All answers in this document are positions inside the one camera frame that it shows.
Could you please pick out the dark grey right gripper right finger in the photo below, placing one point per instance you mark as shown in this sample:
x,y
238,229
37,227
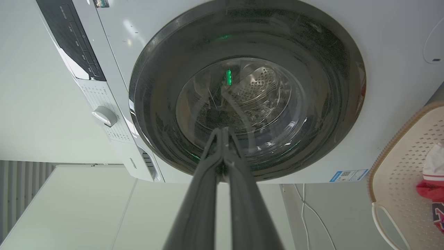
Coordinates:
x,y
248,208

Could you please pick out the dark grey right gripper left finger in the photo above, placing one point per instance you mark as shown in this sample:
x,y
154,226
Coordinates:
x,y
199,205

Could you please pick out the beige perforated laundry basket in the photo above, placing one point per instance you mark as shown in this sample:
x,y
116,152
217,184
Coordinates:
x,y
399,173

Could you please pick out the blue energy label sticker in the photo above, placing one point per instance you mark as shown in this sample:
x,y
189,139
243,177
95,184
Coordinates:
x,y
348,175

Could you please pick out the dark round washing machine door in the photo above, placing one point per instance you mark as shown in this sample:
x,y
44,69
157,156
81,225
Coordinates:
x,y
247,86

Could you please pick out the white washing machine control knob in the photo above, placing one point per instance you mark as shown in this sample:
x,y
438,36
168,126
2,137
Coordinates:
x,y
104,116

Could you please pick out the red and white garment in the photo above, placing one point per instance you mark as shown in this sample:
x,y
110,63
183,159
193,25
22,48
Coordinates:
x,y
433,187

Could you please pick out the white front-load washing machine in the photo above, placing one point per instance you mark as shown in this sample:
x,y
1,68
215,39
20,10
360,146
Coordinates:
x,y
392,69

